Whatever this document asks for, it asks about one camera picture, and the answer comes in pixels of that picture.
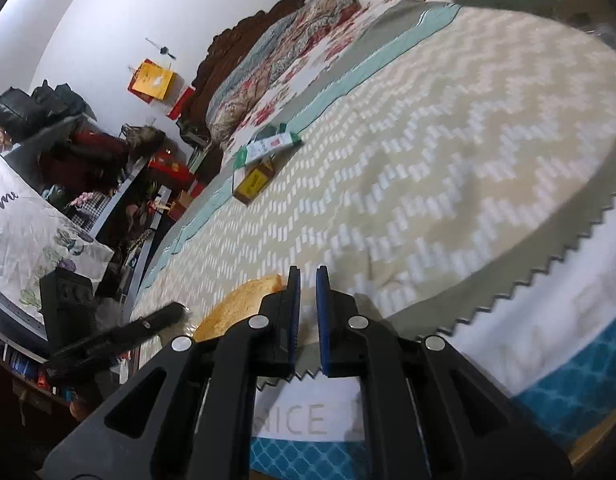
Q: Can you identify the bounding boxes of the orange snack wrapper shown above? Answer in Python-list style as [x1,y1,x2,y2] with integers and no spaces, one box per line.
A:
[193,274,285,342]

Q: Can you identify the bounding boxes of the yellow box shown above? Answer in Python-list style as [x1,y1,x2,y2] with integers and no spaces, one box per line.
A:
[232,157,276,206]

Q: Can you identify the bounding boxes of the green white carton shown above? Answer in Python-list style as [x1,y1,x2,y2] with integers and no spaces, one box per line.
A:
[233,124,301,169]

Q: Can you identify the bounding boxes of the white printed cloth bag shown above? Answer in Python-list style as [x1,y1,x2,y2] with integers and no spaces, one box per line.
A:
[0,156,114,322]

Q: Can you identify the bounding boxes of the cluttered dark shelf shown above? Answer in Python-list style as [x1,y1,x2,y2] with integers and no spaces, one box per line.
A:
[2,119,215,311]

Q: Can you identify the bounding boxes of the dark wooden headboard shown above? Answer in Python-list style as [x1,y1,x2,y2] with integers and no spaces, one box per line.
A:
[178,0,305,136]

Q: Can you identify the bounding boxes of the black leather bag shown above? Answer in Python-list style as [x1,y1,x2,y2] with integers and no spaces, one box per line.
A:
[0,80,96,142]

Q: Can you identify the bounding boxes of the chevron beige bed blanket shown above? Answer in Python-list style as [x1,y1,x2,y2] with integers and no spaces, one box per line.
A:
[130,1,616,441]

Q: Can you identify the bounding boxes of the floral quilt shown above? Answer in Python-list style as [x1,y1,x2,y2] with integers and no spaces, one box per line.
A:
[206,0,449,154]

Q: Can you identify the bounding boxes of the yellow paper bag on wall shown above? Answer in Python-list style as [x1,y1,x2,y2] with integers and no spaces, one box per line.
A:
[126,58,177,104]

